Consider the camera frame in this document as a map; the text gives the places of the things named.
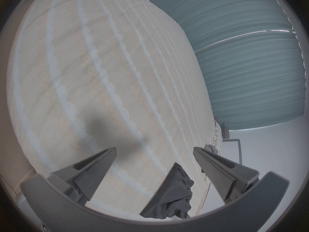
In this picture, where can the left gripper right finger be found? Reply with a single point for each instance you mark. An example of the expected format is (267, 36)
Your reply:
(222, 173)

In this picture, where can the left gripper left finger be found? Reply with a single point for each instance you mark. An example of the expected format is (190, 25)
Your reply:
(94, 173)

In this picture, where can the black T-shirt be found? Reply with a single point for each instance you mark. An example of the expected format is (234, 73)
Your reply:
(173, 194)

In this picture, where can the pile of clothes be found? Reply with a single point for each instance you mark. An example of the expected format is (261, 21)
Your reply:
(212, 149)

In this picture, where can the bed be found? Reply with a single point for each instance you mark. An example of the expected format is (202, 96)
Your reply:
(96, 81)

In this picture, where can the white printed pillow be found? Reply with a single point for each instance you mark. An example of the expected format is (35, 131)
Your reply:
(218, 134)

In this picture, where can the grey bedside table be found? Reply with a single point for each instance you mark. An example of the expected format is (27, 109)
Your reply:
(225, 130)

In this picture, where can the blue-green curtain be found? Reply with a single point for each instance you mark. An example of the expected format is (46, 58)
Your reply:
(229, 13)
(253, 81)

